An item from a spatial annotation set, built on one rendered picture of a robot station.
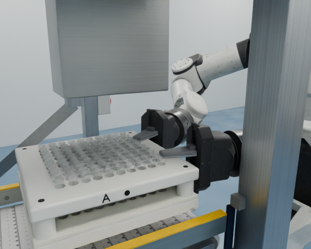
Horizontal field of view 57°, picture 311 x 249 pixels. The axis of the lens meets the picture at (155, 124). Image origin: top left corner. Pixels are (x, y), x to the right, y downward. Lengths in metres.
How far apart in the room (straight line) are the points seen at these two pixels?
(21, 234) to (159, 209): 0.24
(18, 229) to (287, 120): 0.46
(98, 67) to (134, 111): 4.09
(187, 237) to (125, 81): 0.30
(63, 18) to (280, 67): 0.35
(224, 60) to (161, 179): 0.63
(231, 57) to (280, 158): 0.59
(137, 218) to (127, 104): 4.14
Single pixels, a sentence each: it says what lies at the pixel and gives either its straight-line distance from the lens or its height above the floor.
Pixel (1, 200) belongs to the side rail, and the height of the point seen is 0.91.
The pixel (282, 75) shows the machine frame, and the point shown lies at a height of 1.16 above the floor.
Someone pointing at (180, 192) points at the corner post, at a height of 0.97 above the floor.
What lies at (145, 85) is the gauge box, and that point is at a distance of 0.59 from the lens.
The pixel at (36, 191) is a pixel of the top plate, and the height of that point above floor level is 1.01.
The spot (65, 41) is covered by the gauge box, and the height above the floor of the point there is 1.20.
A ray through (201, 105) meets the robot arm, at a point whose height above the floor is 1.04.
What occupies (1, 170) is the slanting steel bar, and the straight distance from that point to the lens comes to 0.72.
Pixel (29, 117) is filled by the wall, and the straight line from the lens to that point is 4.06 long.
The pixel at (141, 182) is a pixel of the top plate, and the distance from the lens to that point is 0.41.
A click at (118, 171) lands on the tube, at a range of 0.43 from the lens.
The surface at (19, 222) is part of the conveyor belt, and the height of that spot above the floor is 0.89.
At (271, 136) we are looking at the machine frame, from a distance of 0.42.
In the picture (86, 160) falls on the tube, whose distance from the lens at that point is 0.48.
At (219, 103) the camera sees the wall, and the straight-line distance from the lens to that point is 5.86.
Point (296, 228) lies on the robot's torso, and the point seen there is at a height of 0.76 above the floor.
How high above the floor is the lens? 1.19
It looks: 15 degrees down
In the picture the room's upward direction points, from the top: straight up
